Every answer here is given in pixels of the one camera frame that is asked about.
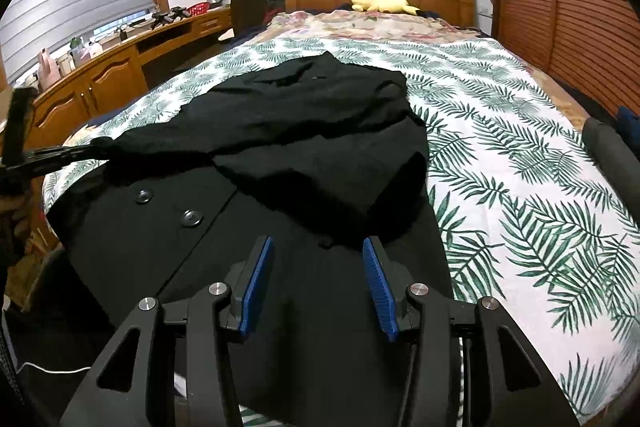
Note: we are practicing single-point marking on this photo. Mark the leaf print bed cover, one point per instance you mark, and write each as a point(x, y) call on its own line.
point(500, 157)

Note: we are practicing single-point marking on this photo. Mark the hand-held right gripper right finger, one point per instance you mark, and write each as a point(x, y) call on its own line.
point(380, 287)

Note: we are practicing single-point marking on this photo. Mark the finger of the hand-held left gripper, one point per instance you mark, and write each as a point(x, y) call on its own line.
point(65, 163)
point(65, 151)

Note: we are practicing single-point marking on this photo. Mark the clear bottle green cap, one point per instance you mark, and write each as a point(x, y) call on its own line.
point(76, 52)

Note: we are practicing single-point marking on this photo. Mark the floral blanket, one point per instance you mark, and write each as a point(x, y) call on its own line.
point(350, 24)

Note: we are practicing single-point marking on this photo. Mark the black coat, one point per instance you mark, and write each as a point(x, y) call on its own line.
point(300, 132)

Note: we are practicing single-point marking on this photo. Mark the navy folded cloth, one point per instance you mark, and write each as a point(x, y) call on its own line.
point(629, 119)

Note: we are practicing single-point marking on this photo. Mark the dark wooden chair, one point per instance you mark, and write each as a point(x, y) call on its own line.
point(250, 7)

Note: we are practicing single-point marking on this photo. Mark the wooden desk with cabinets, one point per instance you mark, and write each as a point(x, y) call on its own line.
point(115, 72)

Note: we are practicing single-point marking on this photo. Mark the wooden louvred wardrobe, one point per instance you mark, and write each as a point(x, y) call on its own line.
point(575, 7)

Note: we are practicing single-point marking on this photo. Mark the pink bottle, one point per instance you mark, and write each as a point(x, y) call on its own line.
point(48, 69)

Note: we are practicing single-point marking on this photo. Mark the person's left hand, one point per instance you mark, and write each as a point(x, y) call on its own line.
point(15, 222)

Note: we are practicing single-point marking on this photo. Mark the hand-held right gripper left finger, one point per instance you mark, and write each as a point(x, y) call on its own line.
point(255, 287)

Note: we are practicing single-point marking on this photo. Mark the pink tissue box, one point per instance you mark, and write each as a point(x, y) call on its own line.
point(95, 48)

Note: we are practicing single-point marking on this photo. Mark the red basket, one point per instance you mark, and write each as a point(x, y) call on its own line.
point(197, 8)

